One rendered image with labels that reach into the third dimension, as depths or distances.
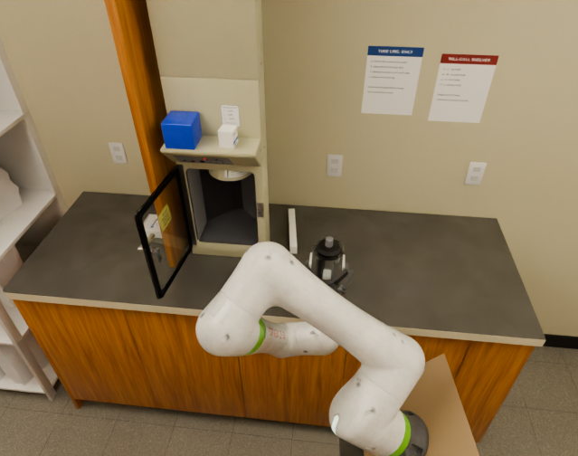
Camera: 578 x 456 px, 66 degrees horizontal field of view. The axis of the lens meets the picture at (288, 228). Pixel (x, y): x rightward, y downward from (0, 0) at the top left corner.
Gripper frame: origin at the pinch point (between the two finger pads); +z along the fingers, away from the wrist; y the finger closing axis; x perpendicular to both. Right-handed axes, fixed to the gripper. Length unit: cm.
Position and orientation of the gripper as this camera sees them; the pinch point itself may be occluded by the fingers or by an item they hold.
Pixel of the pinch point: (326, 259)
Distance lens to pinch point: 163.3
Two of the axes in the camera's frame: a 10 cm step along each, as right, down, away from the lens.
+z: 1.1, -6.3, 7.7
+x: 0.0, 7.7, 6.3
